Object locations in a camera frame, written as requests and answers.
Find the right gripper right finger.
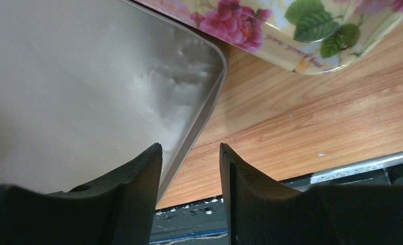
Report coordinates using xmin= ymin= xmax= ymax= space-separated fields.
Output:
xmin=219 ymin=142 xmax=403 ymax=245

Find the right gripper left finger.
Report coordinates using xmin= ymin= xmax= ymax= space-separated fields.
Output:
xmin=0 ymin=143 xmax=162 ymax=244

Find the metallic box lid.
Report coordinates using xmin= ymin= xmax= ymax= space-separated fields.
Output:
xmin=0 ymin=1 xmax=228 ymax=199

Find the floral rectangular tray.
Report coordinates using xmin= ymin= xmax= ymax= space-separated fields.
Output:
xmin=142 ymin=0 xmax=403 ymax=75

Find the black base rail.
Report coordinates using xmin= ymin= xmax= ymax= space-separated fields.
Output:
xmin=149 ymin=148 xmax=403 ymax=245

